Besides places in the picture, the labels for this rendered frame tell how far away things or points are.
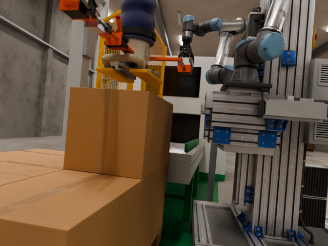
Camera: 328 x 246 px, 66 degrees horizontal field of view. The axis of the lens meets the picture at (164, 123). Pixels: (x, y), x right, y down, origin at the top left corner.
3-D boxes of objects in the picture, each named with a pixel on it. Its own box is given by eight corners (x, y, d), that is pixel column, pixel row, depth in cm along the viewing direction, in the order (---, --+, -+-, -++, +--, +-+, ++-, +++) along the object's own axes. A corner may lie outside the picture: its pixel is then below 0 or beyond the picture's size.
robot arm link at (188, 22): (197, 17, 171) (189, 12, 165) (196, 33, 171) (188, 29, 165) (189, 20, 177) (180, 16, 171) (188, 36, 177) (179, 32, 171)
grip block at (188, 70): (179, 74, 178) (180, 67, 178) (192, 74, 176) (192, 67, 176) (177, 71, 169) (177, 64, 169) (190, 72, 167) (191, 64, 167)
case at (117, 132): (113, 156, 182) (118, 100, 182) (168, 163, 173) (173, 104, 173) (62, 169, 123) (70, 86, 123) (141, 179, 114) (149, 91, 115)
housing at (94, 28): (91, 33, 108) (92, 23, 108) (106, 33, 106) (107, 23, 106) (82, 27, 101) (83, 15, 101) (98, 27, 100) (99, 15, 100)
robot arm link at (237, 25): (255, 30, 194) (217, 32, 163) (242, 33, 202) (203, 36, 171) (254, 14, 192) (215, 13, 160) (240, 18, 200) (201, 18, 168)
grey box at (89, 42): (91, 59, 288) (92, 33, 288) (95, 59, 287) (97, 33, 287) (81, 54, 268) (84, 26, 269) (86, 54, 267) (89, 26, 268)
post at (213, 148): (204, 215, 235) (213, 107, 236) (212, 216, 234) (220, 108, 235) (204, 217, 229) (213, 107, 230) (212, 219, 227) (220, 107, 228)
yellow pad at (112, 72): (120, 82, 169) (120, 74, 169) (134, 83, 167) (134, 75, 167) (95, 71, 136) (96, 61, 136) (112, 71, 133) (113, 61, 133)
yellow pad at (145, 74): (147, 83, 165) (148, 76, 165) (162, 84, 162) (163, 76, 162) (129, 71, 131) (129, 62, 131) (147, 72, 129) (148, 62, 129)
